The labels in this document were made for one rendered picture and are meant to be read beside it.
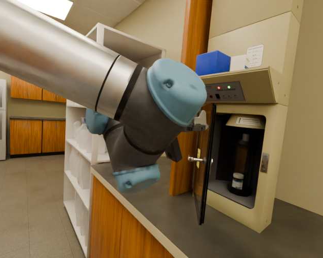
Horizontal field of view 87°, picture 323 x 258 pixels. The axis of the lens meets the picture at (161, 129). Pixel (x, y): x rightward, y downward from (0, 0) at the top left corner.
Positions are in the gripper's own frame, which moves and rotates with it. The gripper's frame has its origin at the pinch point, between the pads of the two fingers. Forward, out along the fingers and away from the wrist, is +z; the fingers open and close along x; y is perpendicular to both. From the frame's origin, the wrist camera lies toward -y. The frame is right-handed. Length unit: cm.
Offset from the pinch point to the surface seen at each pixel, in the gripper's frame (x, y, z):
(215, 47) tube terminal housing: 14.8, 35.1, 21.9
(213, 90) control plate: 8.8, 14.4, 14.9
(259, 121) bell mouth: -5.2, 3.5, 27.8
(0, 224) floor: 207, -131, -63
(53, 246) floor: 142, -131, -22
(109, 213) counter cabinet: 56, -57, -5
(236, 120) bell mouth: 2.4, 3.1, 24.1
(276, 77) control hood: -12.7, 18.0, 17.3
